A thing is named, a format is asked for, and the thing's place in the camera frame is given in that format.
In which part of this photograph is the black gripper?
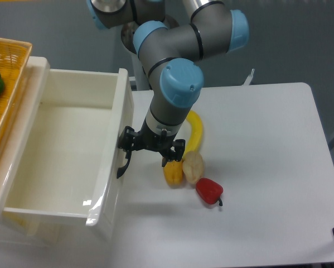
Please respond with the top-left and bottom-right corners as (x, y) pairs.
(118, 126), (186, 167)

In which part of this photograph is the black top drawer handle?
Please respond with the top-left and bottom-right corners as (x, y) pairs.
(117, 151), (132, 179)

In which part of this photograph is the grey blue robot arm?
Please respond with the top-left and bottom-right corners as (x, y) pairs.
(87, 1), (250, 163)

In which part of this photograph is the white drawer cabinet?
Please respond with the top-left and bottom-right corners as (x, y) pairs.
(0, 56), (58, 247)

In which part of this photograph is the yellow toy bell pepper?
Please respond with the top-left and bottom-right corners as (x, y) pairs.
(163, 161), (183, 186)

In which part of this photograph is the cream toy garlic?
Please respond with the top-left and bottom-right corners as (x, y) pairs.
(182, 151), (205, 185)

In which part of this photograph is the yellow toy banana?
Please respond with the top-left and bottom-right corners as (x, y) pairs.
(182, 111), (204, 159)

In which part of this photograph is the red toy bell pepper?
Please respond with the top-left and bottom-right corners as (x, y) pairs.
(195, 178), (224, 207)

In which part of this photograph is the yellow woven basket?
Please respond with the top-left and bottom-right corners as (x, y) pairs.
(0, 38), (32, 147)

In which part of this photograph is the white right clamp bracket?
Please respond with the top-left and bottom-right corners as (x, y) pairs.
(243, 68), (255, 86)

